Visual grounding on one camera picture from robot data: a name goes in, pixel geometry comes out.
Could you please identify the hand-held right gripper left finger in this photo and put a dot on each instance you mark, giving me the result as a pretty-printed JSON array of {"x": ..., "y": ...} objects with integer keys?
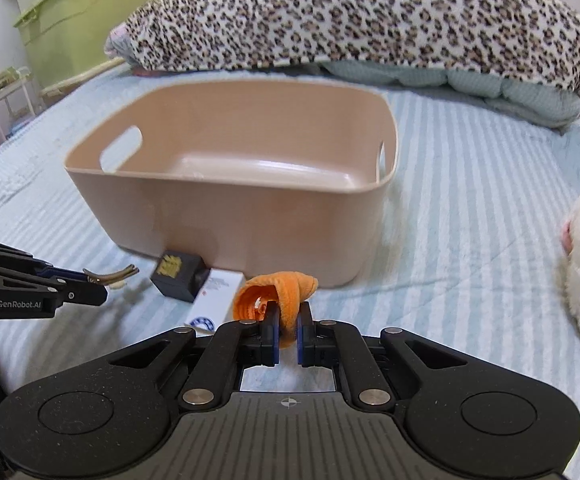
[{"x": 270, "y": 337}]

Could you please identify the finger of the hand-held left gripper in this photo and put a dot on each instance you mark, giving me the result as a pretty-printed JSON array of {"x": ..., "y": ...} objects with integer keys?
[
  {"x": 85, "y": 296},
  {"x": 45, "y": 269}
]

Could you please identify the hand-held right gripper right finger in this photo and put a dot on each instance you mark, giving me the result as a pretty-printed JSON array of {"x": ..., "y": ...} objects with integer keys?
[{"x": 302, "y": 342}]

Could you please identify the gold curved hair clip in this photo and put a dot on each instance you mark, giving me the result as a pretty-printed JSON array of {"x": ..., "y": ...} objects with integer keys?
[{"x": 112, "y": 275}]

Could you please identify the orange plush cloth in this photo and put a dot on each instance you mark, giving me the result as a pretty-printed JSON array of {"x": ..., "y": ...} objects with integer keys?
[{"x": 290, "y": 290}]

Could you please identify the beige plastic basket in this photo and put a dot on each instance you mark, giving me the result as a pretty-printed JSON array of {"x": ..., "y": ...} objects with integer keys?
[{"x": 230, "y": 210}]

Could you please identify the white box blue label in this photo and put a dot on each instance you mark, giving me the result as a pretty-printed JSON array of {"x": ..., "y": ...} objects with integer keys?
[{"x": 215, "y": 300}]

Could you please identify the small black box gold print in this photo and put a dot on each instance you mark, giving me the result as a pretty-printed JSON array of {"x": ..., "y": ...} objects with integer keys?
[{"x": 175, "y": 275}]

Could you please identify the striped light blue bed sheet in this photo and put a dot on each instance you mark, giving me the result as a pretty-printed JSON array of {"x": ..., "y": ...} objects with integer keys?
[{"x": 470, "y": 210}]

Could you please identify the pink white cloth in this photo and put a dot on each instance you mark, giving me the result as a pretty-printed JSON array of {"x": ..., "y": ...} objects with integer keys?
[{"x": 117, "y": 42}]

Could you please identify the green plastic storage box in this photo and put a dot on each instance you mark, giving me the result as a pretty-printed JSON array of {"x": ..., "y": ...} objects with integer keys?
[{"x": 85, "y": 25}]

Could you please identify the teal quilted blanket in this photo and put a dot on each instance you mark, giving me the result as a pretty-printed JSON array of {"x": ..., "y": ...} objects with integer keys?
[{"x": 470, "y": 85}]

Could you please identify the leopard print blanket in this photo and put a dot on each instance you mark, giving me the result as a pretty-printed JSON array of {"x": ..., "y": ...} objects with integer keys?
[{"x": 370, "y": 15}]

